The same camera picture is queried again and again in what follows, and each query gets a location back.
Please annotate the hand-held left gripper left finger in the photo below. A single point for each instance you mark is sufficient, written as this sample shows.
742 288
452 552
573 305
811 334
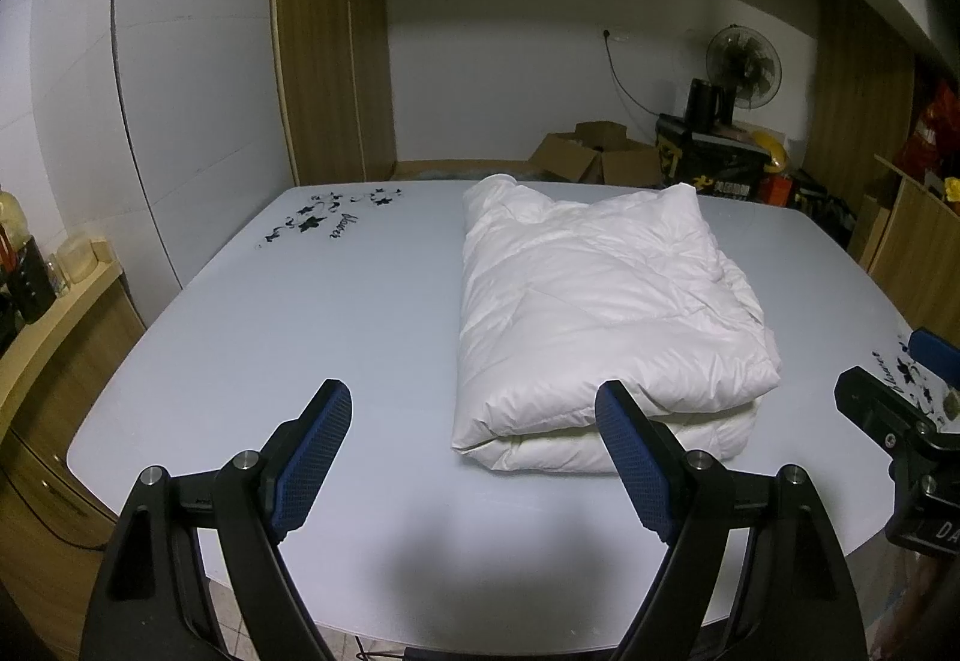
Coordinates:
315 451

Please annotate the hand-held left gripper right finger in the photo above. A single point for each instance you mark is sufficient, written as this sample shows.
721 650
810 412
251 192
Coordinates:
630 458

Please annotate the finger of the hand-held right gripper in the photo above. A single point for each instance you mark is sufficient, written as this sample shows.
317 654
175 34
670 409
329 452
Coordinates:
937 350
870 398

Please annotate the white padded jacket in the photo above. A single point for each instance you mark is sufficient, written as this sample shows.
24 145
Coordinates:
600 301

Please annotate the person's right forearm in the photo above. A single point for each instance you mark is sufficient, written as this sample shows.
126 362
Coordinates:
934 605

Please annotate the black tool bag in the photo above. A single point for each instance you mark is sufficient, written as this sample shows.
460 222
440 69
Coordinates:
825 207

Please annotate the red bag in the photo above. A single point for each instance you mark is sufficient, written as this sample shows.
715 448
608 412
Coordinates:
930 129

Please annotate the small red box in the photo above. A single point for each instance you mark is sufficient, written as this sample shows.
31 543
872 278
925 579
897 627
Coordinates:
778 190

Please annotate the yellow hard hat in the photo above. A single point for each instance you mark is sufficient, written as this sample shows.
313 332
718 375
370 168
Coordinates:
772 150

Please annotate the low wooden side cabinet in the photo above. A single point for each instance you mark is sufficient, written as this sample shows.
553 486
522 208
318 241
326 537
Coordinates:
52 421

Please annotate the black and yellow toolbox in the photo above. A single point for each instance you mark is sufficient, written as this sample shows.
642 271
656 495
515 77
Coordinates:
712 170

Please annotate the open cardboard box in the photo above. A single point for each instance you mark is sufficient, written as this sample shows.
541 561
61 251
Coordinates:
577 162

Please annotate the clear plastic jar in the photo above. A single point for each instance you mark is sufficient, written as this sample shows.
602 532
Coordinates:
75 260

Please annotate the black electric kettle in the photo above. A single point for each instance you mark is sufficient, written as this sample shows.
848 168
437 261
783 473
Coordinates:
709 102

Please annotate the dark sauce bottle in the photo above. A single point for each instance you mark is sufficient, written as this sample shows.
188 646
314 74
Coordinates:
26 271

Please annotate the black standing fan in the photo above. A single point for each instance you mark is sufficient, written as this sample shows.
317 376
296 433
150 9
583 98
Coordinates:
742 65

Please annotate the tall wooden wardrobe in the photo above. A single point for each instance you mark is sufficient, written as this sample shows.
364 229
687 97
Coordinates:
330 31

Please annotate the white wall socket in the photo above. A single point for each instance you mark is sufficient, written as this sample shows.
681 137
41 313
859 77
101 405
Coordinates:
616 36

